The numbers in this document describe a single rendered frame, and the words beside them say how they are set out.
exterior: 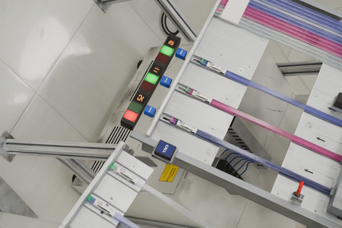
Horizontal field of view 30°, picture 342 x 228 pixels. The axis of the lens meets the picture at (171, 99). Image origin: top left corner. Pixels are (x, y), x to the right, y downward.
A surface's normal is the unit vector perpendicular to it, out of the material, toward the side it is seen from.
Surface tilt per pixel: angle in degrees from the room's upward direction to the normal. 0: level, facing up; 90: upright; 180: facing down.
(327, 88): 47
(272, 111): 0
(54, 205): 0
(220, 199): 0
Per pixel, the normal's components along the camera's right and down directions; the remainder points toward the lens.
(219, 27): 0.09, -0.47
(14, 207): 0.72, -0.02
